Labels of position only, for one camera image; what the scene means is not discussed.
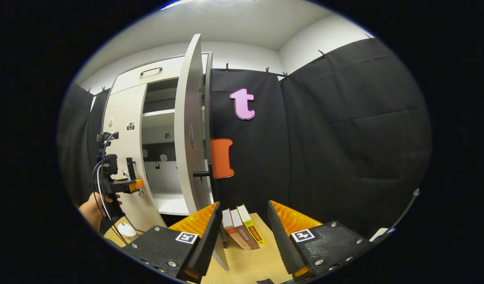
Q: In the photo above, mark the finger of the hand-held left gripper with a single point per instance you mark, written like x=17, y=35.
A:
x=136, y=184

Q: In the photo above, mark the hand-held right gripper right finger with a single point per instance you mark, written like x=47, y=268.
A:
x=279, y=236

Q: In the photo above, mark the cabinet door with camera sticker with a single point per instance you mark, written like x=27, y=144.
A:
x=123, y=106

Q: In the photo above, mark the row of black cloth clips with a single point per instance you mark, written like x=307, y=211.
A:
x=267, y=71

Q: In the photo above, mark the cabinet door with headphones sticker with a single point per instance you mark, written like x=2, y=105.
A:
x=186, y=118

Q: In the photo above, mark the orange-brown book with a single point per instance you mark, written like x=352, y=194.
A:
x=236, y=236

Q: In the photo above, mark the white cabinet drawer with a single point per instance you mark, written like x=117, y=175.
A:
x=163, y=71

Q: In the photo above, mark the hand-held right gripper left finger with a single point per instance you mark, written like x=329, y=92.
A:
x=210, y=240

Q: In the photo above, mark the white double-door shoe cabinet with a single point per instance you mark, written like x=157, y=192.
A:
x=155, y=132

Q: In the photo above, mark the white flat object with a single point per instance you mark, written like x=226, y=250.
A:
x=379, y=234

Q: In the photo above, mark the white cabinet shelf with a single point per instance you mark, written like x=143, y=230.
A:
x=163, y=94
x=159, y=112

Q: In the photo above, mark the white cabinet bottom board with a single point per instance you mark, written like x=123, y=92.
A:
x=169, y=203

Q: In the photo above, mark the black backdrop cloth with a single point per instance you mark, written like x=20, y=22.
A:
x=344, y=138

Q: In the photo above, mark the white round object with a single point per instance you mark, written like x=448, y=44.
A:
x=126, y=230

